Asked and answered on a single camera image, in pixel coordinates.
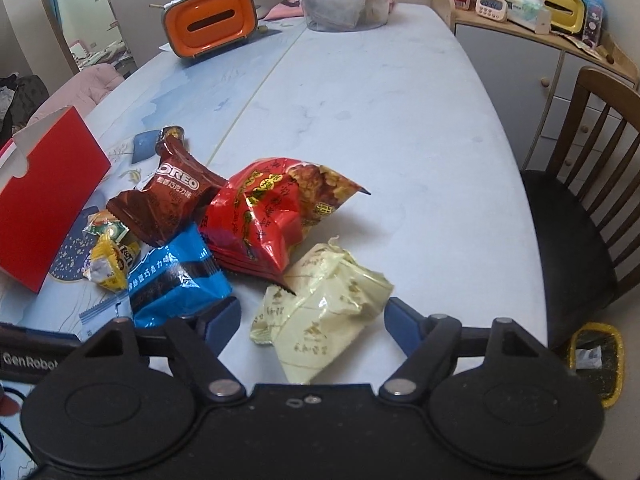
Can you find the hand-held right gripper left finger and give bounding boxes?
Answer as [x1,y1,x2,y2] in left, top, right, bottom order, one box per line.
[82,296,247,405]

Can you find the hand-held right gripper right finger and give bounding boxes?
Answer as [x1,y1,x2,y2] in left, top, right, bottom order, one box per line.
[378,296,556,403]

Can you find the blue snack packet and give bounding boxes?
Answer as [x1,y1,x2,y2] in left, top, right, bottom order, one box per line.
[127,222,235,331]

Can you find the cream snack packet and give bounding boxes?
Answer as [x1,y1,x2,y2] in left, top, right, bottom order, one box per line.
[250,242,396,386]

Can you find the light blue packet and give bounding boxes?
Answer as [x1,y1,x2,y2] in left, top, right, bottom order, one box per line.
[79,294,135,337]

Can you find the red snack packet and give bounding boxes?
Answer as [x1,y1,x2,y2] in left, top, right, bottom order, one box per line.
[197,157,372,286]

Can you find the small yellow packet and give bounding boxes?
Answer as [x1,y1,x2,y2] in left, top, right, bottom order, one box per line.
[82,234,138,293]

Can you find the brown snack packet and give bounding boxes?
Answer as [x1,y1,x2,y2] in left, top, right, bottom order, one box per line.
[106,126,228,248]

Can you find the red cardboard box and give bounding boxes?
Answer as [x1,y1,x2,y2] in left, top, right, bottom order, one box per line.
[0,106,112,295]

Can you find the wooden chair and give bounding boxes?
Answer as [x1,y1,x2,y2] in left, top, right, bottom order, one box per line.
[520,66,640,356]

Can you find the blue fan-shaped coaster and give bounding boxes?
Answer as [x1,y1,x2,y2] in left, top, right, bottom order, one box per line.
[131,130,163,163]

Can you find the yellow trash bin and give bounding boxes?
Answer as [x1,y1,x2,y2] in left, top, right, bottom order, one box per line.
[567,322,626,408]

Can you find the dark clothes pile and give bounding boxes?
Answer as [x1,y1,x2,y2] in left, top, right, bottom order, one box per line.
[0,74,51,136]

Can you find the pink padded jacket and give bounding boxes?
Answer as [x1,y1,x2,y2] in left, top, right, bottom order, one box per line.
[25,64,126,128]

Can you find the grey wooden cabinet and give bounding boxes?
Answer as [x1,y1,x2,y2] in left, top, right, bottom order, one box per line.
[452,7,640,171]

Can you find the orange and green tissue box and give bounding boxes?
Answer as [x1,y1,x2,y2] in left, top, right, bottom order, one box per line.
[161,0,260,63]

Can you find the pink book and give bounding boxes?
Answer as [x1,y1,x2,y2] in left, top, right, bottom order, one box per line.
[262,0,304,21]

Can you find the standing mirror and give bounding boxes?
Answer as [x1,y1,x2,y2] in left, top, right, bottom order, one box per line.
[30,0,132,79]

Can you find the white tissue pack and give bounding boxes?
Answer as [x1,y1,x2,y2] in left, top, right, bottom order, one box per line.
[495,0,546,28]

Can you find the yellow tissue box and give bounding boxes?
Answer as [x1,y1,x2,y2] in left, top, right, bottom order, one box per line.
[532,0,589,36]

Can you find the blue printed pouch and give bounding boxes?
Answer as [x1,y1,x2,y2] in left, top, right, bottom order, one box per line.
[580,0,609,49]

